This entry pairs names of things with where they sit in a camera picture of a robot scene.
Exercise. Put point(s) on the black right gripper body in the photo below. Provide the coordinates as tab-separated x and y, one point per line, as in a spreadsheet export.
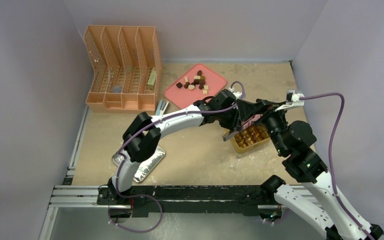
271	116

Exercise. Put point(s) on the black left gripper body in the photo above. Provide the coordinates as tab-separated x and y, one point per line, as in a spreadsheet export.
228	119

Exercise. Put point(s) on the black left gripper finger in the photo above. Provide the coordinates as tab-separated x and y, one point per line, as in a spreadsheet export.
247	109
229	135

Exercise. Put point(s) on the gold chocolate box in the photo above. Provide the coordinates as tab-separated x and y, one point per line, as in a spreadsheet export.
249	139

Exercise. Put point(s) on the pink tongs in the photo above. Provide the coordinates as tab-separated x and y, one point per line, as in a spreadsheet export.
247	123

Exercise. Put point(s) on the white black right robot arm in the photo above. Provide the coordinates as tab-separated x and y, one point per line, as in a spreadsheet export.
332	215

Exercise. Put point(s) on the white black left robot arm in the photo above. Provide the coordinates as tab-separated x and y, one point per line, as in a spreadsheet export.
141	138

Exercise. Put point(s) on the pink plastic tray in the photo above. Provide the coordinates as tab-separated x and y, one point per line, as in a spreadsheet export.
209	84

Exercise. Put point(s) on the grey blue stapler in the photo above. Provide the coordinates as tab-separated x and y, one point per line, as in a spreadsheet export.
161	107

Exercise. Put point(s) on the green eraser block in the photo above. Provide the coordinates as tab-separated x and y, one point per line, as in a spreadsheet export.
152	79

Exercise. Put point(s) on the silver foil tray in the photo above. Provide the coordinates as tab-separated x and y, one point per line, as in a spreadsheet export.
145	167

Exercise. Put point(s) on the orange plastic file organizer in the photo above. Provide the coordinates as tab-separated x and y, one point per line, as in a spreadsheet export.
122	58

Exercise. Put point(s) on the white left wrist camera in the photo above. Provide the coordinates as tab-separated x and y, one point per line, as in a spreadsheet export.
237	94

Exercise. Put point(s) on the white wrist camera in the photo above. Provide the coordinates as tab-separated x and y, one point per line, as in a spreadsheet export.
293	100
237	94

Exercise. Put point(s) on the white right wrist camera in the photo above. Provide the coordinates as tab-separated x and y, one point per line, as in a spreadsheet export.
293	100

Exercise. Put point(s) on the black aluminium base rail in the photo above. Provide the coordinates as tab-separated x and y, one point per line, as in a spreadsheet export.
247	200

